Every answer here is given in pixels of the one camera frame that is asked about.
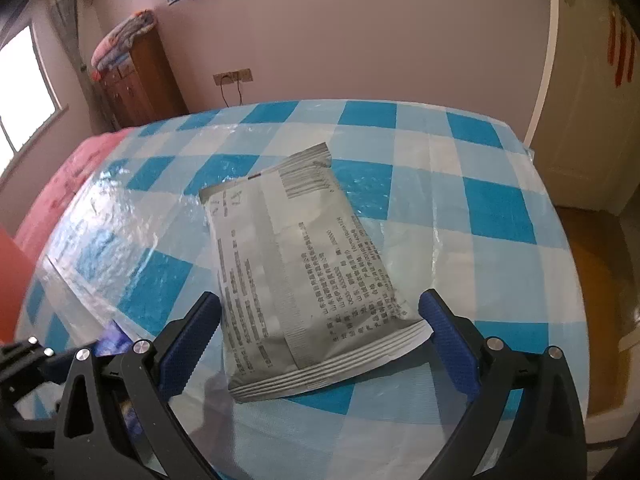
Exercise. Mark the red knot decoration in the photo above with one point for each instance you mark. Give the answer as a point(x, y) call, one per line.
point(622, 45)

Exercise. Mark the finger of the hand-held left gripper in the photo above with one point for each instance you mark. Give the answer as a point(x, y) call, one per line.
point(25, 365)

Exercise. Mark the grey printed snack packet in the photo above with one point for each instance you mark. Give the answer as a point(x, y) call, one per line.
point(300, 270)

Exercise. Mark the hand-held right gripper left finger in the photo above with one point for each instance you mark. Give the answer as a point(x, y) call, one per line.
point(190, 345)

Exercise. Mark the folded blankets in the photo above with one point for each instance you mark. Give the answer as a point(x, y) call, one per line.
point(120, 40)

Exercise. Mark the wall socket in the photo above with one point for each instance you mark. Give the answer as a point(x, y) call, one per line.
point(233, 76)

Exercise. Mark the wooden cabinet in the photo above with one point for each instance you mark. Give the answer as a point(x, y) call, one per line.
point(145, 85)

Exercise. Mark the pink bed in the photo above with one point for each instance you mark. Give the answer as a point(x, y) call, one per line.
point(65, 180)

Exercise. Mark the blue checked tablecloth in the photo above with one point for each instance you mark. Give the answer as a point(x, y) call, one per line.
point(450, 260)

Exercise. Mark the grey curtain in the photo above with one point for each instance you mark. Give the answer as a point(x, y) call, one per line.
point(70, 35)

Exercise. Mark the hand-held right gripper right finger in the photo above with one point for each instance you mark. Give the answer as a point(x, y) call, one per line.
point(450, 345)

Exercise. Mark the white door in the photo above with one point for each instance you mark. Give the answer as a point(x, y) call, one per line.
point(575, 110)

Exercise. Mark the window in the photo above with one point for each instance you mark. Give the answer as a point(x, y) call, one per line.
point(25, 85)

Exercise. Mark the orange bin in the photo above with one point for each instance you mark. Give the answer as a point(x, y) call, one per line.
point(12, 285)

